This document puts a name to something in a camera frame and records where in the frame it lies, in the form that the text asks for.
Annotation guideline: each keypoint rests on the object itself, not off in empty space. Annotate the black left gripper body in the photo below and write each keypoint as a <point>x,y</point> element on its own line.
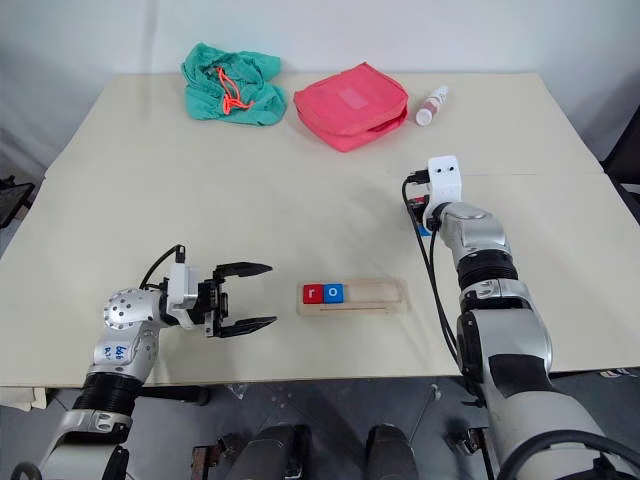
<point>214,305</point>

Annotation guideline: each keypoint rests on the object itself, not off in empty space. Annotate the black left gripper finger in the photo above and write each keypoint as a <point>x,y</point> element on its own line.
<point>245,268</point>
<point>247,326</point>

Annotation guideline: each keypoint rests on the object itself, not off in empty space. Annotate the dark rounded shape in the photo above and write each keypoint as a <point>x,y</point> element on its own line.
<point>392,452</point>
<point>275,452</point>

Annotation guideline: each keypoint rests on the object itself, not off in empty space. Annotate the pink zippered fabric pouch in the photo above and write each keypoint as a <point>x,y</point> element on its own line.
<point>345,107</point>

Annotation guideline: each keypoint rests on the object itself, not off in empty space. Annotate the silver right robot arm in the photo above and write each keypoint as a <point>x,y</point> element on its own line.
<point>510,340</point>

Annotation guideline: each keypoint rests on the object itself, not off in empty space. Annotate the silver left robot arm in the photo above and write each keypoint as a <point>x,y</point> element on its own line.
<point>122,312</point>

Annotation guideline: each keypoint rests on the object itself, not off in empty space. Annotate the black chair beside table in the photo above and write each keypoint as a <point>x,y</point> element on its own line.
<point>625,155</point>

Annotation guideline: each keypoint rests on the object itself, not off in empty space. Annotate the wooden letter tray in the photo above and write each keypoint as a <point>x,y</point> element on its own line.
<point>380,300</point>

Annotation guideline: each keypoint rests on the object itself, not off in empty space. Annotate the white box under table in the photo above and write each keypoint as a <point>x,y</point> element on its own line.
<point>20,397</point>

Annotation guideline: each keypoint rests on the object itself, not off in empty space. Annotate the black object beside table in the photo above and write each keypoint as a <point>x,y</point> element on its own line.
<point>12,200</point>

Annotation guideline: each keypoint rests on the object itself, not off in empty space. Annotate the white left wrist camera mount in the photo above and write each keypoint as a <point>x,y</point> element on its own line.
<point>179,287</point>

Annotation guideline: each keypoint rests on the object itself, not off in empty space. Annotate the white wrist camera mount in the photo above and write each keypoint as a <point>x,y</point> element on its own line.
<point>445,185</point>
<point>179,287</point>

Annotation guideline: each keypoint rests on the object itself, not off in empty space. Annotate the blue letter block o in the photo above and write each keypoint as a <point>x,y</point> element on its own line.
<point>333,293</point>

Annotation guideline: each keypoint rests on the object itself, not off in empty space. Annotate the red letter block r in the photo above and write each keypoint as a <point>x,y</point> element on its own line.
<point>312,293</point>

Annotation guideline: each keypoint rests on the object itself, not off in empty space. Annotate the small bottle with white cap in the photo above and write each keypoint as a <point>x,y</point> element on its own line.
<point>431,106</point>

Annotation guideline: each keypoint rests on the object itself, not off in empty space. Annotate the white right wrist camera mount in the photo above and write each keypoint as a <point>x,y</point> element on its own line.
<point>445,185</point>

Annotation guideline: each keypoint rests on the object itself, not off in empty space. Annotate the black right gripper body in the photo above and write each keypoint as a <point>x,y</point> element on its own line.
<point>417,211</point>

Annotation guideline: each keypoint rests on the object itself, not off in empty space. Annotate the black table frame bar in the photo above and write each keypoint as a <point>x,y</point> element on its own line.
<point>175,394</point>

